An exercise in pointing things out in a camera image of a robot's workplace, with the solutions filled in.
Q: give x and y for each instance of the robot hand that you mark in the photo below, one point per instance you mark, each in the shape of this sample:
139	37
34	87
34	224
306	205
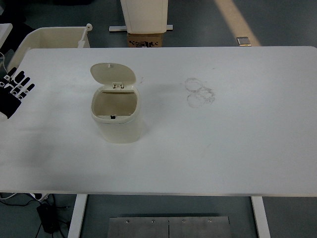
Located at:
10	104

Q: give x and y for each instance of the cream trash bin lid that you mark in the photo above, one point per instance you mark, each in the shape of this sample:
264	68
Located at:
111	74

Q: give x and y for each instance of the cream small trash bin body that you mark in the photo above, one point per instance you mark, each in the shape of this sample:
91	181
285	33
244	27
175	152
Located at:
119	131

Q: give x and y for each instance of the large white trash bin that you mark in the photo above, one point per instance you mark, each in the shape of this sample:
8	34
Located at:
144	15

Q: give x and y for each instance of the cream plastic crate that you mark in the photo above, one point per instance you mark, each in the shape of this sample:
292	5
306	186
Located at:
59	37

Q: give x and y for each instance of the white power strip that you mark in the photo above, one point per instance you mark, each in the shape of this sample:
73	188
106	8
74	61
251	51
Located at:
40	196

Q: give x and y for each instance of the black power adapter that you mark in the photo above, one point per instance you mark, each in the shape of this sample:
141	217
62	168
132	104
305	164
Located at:
48	218

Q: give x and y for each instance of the white table leg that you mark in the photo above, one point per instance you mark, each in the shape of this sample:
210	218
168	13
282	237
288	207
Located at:
260	215
77	215

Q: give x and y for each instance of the brown cardboard box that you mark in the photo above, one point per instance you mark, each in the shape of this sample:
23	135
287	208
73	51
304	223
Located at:
144	39

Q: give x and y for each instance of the metal floor plate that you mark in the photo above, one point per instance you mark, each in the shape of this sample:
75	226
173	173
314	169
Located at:
244	41

